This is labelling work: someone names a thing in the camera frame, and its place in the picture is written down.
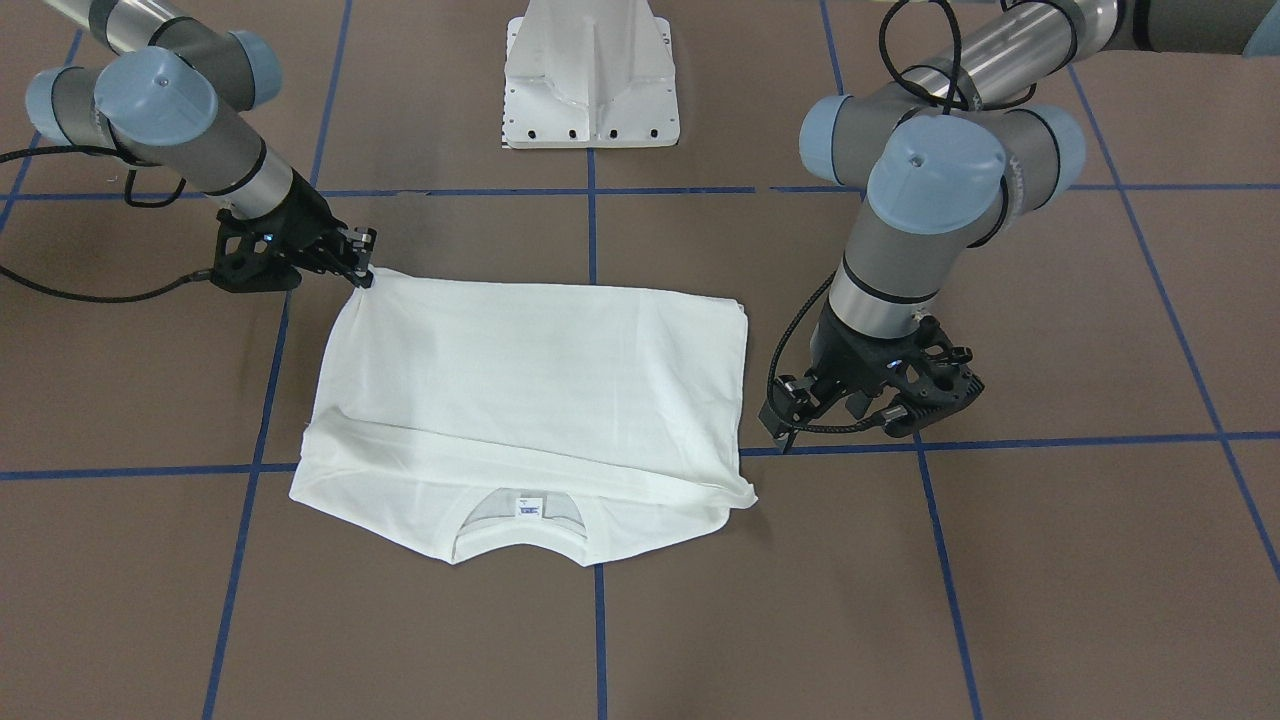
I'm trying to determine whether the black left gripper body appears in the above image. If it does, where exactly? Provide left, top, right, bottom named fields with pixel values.
left=806, top=306, right=986, bottom=438

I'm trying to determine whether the white long-sleeve printed shirt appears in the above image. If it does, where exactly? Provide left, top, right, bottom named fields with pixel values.
left=289, top=268, right=756, bottom=566

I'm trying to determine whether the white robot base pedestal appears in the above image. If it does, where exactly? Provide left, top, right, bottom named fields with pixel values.
left=500, top=1, right=681, bottom=150

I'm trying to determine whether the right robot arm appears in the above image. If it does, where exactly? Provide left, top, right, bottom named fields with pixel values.
left=26, top=1, right=378, bottom=293

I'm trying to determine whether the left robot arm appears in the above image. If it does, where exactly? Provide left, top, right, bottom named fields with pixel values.
left=759, top=1, right=1277, bottom=452

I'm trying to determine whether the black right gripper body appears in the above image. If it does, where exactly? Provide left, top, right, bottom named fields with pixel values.
left=210, top=195, right=378, bottom=293

